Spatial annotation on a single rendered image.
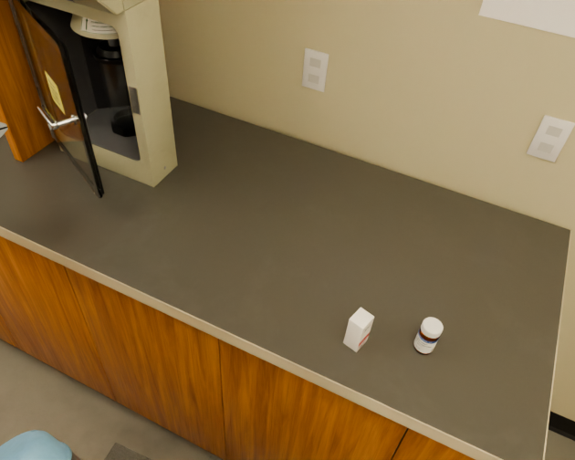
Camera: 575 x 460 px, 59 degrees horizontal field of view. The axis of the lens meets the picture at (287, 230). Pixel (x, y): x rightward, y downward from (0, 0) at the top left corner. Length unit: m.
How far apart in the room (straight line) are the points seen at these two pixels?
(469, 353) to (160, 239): 0.75
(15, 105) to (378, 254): 1.00
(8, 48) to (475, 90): 1.15
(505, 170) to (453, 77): 0.29
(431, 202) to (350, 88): 0.38
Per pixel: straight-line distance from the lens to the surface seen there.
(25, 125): 1.57
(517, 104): 1.39
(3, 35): 1.47
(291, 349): 1.08
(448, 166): 1.51
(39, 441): 0.73
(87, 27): 1.30
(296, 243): 1.26
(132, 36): 1.20
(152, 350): 1.46
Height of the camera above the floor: 1.86
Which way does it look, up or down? 45 degrees down
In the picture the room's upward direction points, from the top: 5 degrees clockwise
